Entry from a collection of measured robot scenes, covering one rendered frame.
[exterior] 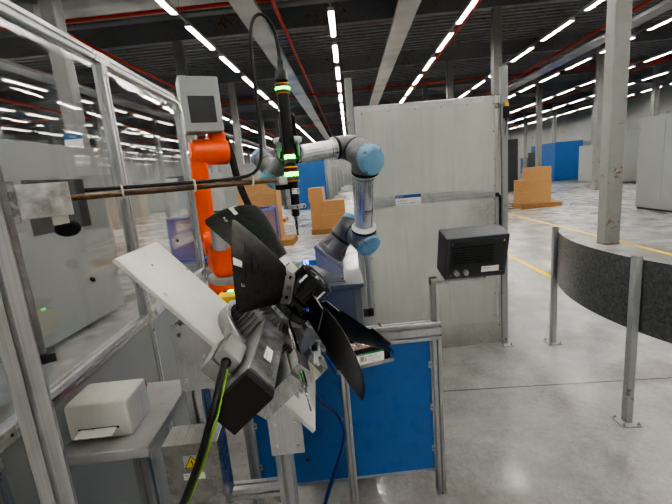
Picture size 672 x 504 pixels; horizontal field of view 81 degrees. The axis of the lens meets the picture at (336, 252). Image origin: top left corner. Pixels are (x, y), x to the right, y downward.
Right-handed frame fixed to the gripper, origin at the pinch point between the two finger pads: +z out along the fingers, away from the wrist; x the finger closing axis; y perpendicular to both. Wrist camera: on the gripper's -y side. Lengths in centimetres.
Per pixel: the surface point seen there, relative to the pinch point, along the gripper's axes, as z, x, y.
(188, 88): -364, 127, -98
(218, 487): 24, 28, 94
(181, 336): 16, 34, 52
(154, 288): 22, 36, 36
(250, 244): 26.3, 9.7, 26.3
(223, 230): 3.2, 21.3, 25.1
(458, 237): -32, -62, 41
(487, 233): -33, -75, 40
